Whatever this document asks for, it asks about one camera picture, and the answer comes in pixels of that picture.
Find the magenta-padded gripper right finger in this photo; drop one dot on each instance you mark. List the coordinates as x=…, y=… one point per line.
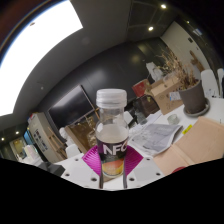
x=143, y=170

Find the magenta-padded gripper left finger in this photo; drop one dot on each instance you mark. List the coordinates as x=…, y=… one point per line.
x=80, y=168

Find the clear white-capped drink bottle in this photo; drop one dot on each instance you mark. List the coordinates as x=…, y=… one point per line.
x=111, y=133

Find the white chair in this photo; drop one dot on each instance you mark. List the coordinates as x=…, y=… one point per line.
x=73, y=150
x=209, y=83

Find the black case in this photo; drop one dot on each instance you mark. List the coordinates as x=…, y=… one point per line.
x=56, y=169

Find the newspaper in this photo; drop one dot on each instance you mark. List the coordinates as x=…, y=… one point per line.
x=153, y=138

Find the white shelf cabinet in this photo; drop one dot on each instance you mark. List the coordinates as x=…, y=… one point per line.
x=41, y=136

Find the small glass cup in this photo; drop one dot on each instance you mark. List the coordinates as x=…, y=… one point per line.
x=173, y=119

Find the small yellow tag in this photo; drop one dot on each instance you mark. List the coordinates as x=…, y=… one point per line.
x=187, y=129

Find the brown cardboard box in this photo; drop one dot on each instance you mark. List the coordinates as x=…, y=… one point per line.
x=165, y=96

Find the red box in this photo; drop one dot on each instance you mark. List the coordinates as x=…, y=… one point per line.
x=140, y=88

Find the grey plant saucer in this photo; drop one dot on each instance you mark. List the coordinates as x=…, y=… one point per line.
x=203, y=111

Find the grey pot with dried plant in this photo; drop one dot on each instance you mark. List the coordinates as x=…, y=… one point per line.
x=193, y=98

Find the wooden figure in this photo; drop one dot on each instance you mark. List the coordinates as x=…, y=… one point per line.
x=196, y=61

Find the black wall screen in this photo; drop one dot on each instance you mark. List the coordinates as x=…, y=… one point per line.
x=71, y=108

